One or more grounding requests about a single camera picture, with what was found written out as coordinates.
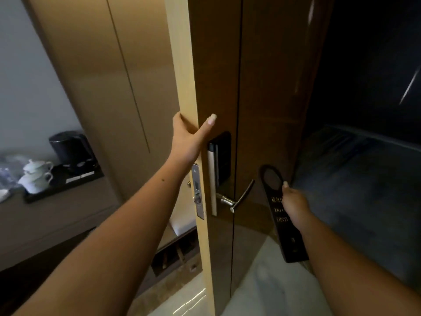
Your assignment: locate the person's right hand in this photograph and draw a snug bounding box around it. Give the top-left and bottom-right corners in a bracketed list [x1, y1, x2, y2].
[280, 180, 314, 231]

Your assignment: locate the person's left hand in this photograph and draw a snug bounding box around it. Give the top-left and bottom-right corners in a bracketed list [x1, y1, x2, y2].
[168, 111, 218, 169]

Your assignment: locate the black do-not-disturb door hanger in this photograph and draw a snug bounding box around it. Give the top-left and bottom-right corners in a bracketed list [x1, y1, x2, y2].
[259, 164, 310, 264]

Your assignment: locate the glossy wooden door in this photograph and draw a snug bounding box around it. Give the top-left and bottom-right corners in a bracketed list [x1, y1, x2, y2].
[164, 0, 336, 316]

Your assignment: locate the person's left forearm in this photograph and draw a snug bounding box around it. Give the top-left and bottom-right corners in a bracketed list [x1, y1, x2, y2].
[12, 157, 195, 316]

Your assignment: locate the person's right forearm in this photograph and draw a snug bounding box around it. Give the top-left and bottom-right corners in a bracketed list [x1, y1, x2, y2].
[298, 213, 421, 316]

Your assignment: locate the black electronic lock panel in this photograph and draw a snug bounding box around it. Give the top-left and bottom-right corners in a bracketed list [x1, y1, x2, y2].
[207, 131, 232, 217]

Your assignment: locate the metal latch faceplate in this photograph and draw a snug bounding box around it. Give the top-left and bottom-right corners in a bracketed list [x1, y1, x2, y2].
[191, 163, 206, 221]

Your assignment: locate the tall wooden wardrobe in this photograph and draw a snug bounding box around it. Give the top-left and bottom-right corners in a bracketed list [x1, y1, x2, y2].
[19, 0, 199, 252]

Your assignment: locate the black electric kettle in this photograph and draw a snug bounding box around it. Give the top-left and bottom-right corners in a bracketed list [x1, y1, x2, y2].
[48, 130, 98, 176]

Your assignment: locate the black serving tray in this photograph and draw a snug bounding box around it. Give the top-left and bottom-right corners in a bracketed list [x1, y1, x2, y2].
[23, 163, 105, 205]

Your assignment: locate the white lidded cup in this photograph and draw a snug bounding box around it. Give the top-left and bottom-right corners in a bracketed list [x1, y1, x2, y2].
[17, 171, 54, 195]
[22, 159, 54, 175]

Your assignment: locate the grey wooden counter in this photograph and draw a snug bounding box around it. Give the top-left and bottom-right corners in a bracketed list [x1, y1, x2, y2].
[0, 176, 121, 272]

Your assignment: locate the silver outer door lever handle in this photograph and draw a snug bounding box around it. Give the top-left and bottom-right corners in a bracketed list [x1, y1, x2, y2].
[216, 179, 256, 214]

